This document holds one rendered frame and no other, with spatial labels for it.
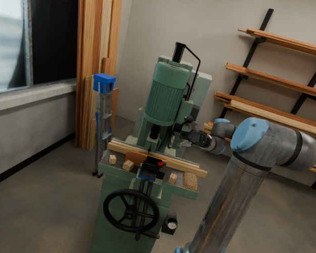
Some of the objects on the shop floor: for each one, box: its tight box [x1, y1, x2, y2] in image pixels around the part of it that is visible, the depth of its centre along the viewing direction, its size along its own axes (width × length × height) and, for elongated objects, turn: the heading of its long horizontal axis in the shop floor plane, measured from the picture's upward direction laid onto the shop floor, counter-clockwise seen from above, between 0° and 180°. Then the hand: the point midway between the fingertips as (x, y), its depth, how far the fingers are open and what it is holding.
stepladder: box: [92, 73, 116, 178], centre depth 200 cm, size 27×25×116 cm
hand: (179, 130), depth 91 cm, fingers open, 14 cm apart
